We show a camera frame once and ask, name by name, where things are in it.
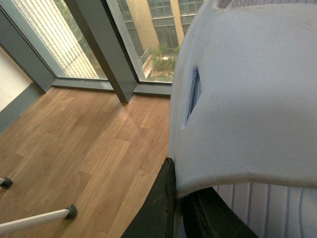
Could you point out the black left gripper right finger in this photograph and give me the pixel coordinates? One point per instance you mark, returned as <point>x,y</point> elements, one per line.
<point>206,215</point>

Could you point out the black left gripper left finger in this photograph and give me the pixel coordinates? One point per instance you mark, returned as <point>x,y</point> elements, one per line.
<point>155,219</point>

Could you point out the office chair caster leg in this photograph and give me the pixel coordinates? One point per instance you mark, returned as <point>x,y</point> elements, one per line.
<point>68,213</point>

